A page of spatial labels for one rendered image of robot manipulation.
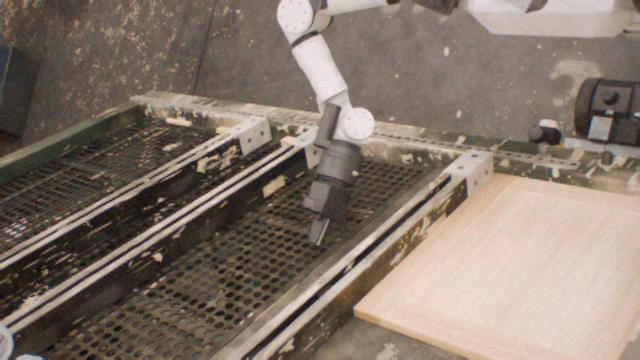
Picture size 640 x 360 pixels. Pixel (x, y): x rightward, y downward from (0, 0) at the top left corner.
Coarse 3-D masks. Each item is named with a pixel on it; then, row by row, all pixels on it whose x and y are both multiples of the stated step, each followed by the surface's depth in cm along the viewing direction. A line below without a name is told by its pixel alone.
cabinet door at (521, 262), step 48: (480, 192) 149; (528, 192) 146; (576, 192) 143; (432, 240) 135; (480, 240) 133; (528, 240) 130; (576, 240) 128; (624, 240) 125; (384, 288) 124; (432, 288) 122; (480, 288) 119; (528, 288) 117; (576, 288) 115; (624, 288) 113; (432, 336) 110; (480, 336) 108; (528, 336) 107; (576, 336) 105; (624, 336) 103
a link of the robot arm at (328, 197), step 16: (320, 160) 140; (336, 160) 137; (320, 176) 141; (336, 176) 136; (352, 176) 138; (320, 192) 136; (336, 192) 138; (304, 208) 137; (320, 208) 135; (336, 208) 138
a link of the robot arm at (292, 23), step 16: (288, 0) 134; (304, 0) 133; (320, 0) 132; (336, 0) 132; (352, 0) 131; (368, 0) 131; (384, 0) 130; (288, 16) 135; (304, 16) 133; (288, 32) 136; (304, 32) 136
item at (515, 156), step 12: (192, 108) 225; (204, 108) 222; (216, 108) 220; (276, 120) 200; (288, 120) 199; (300, 120) 197; (372, 132) 180; (420, 144) 169; (432, 144) 167; (444, 144) 166; (456, 144) 165; (504, 156) 155; (516, 156) 154; (528, 156) 153; (540, 156) 152; (576, 168) 145
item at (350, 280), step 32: (480, 160) 151; (448, 192) 141; (384, 224) 134; (416, 224) 133; (352, 256) 125; (384, 256) 126; (320, 288) 118; (352, 288) 119; (288, 320) 113; (320, 320) 113; (256, 352) 106; (288, 352) 108
